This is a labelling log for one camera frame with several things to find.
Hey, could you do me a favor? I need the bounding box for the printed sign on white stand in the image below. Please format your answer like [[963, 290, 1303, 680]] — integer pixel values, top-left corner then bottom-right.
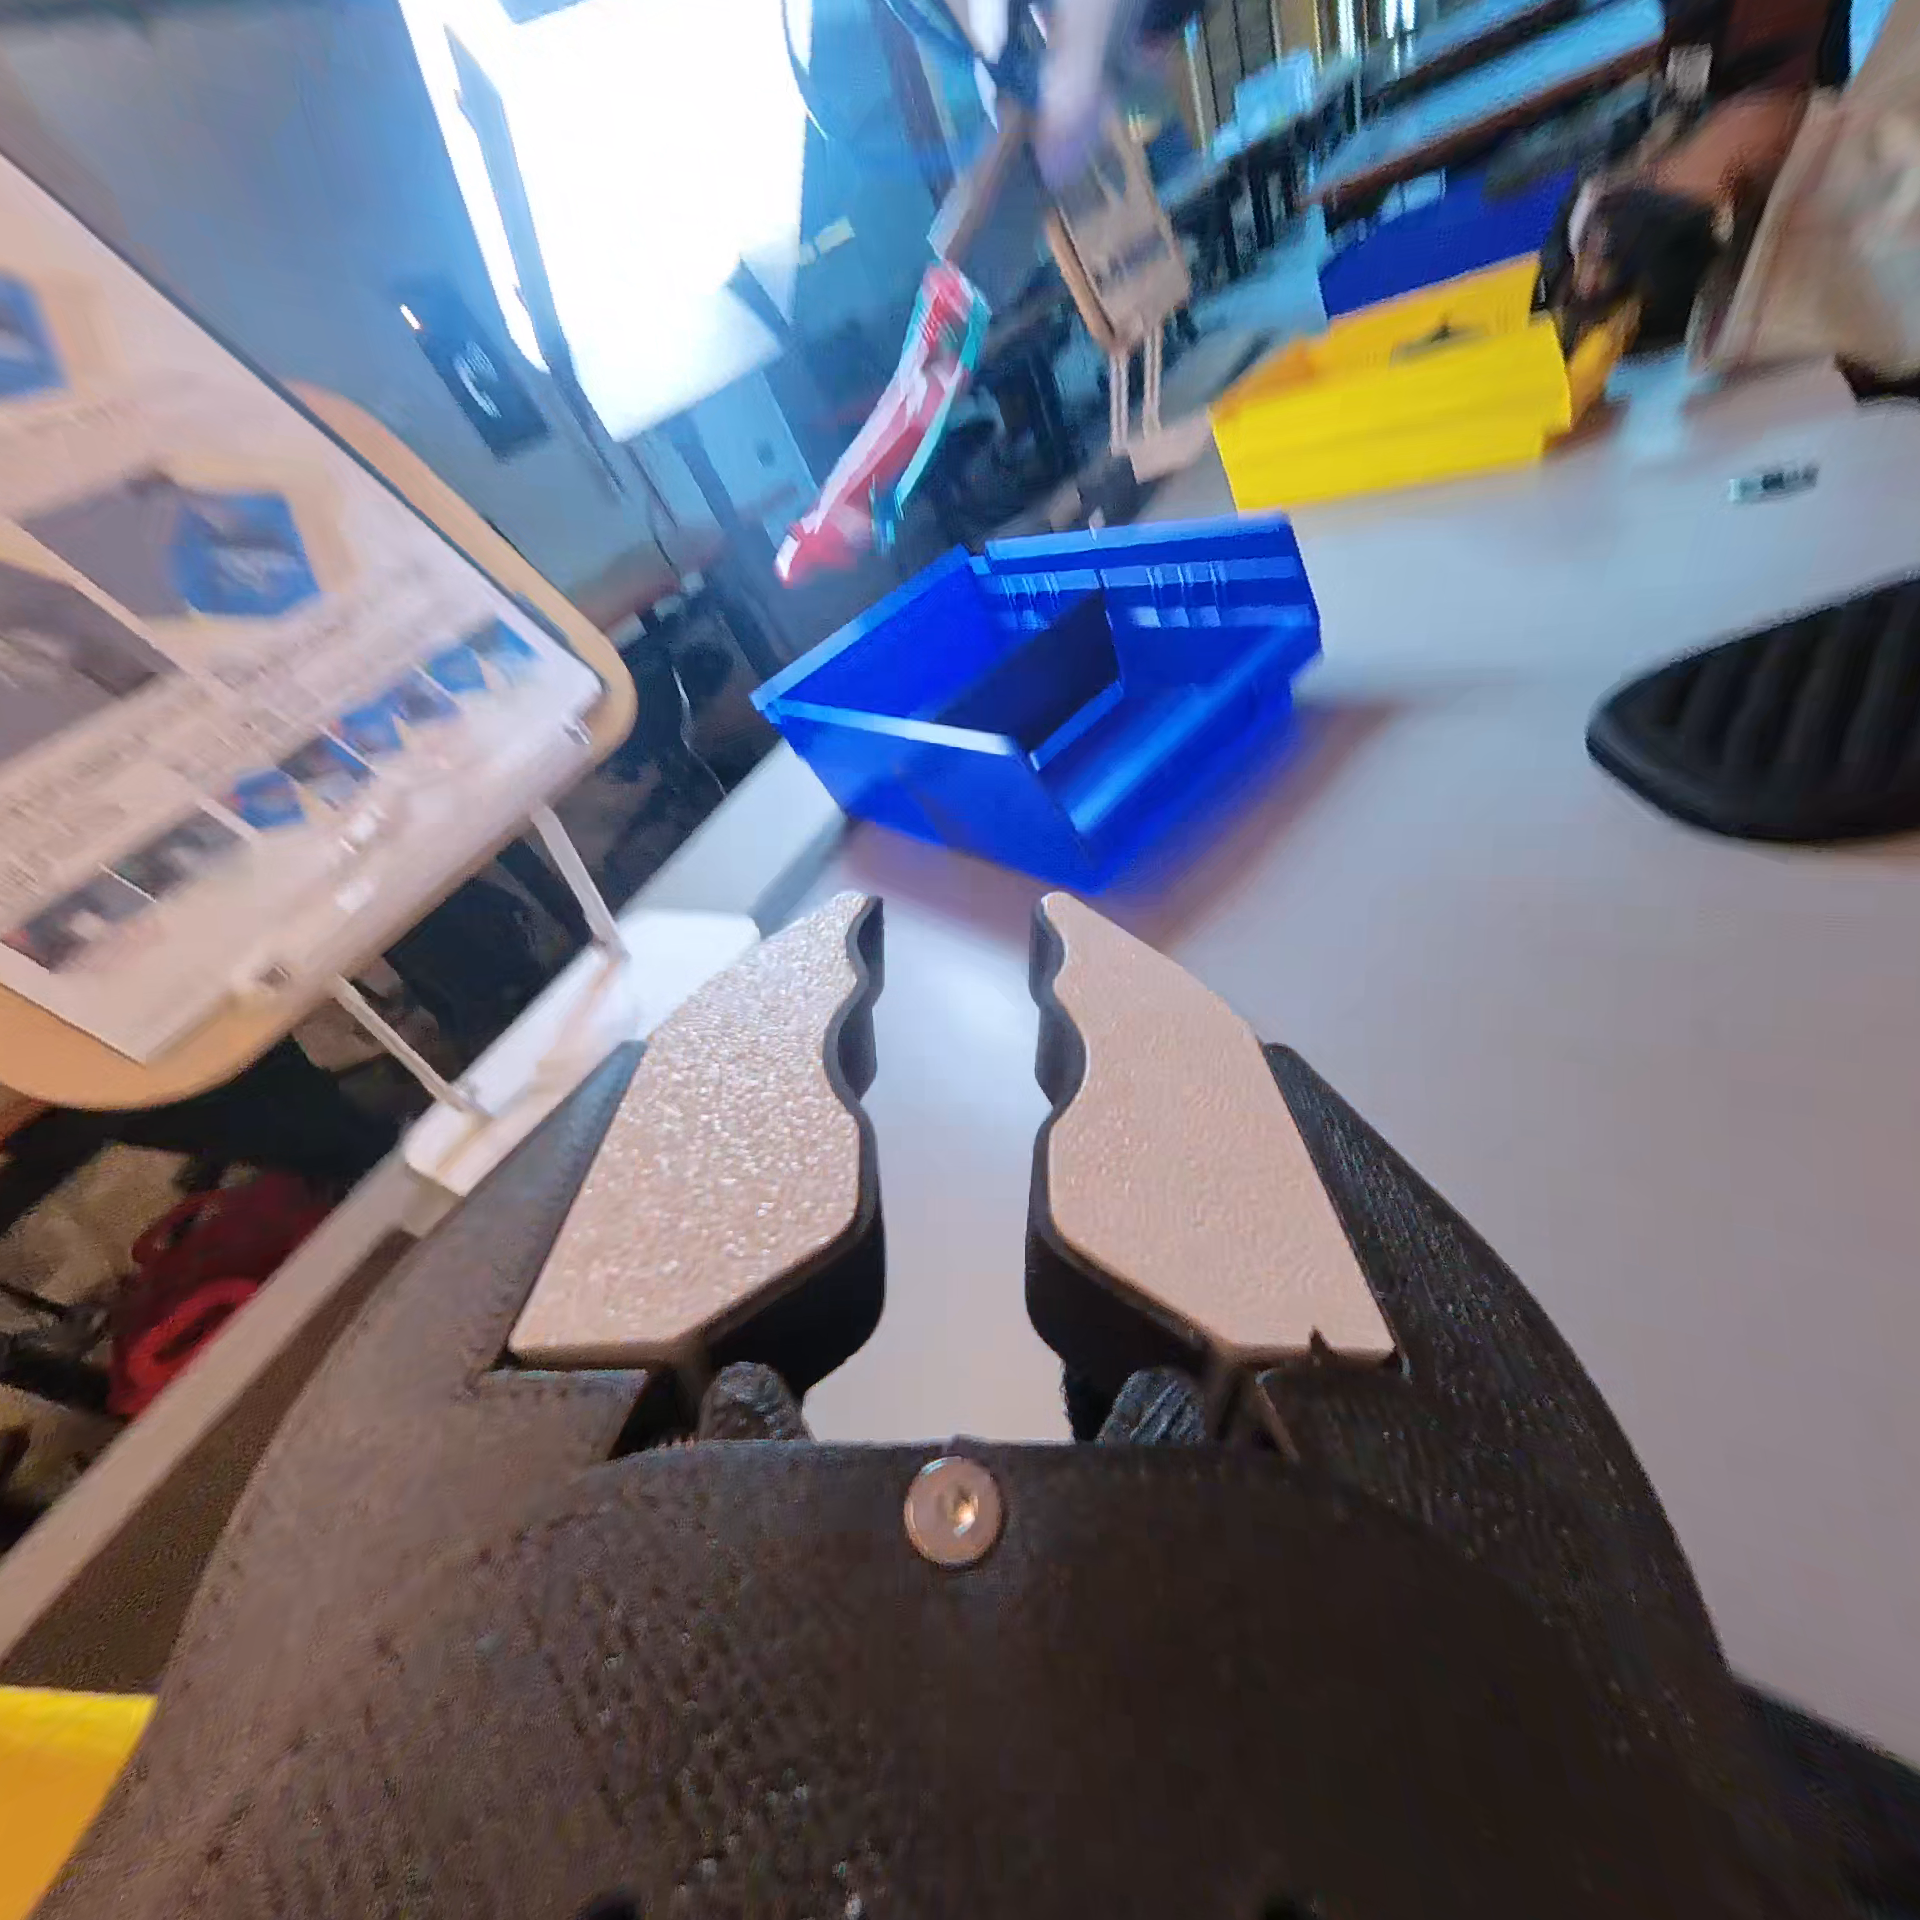
[[0, 150, 768, 1197]]

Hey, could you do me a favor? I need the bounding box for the wooden easel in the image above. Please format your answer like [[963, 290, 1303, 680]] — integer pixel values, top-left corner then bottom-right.
[[1036, 134, 1191, 454]]

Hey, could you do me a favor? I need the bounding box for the black ribbed pad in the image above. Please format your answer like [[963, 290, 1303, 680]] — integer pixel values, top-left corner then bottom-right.
[[1583, 576, 1920, 845]]

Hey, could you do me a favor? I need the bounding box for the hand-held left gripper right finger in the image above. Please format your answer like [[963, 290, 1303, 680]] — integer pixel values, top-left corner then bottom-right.
[[1023, 891, 1401, 1390]]

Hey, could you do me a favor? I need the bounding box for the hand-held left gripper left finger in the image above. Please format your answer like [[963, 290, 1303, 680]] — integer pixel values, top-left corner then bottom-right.
[[508, 891, 886, 1413]]

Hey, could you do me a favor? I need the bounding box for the dark blue plastic bin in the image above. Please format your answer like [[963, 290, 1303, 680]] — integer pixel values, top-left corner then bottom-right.
[[1318, 172, 1576, 318]]

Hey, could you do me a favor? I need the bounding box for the yellow plastic bin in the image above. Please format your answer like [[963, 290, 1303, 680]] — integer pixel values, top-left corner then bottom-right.
[[0, 1686, 159, 1920], [1208, 256, 1644, 515]]

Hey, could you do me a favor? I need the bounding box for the red white teal packet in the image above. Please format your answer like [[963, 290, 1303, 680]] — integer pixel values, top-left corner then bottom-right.
[[773, 262, 992, 588]]

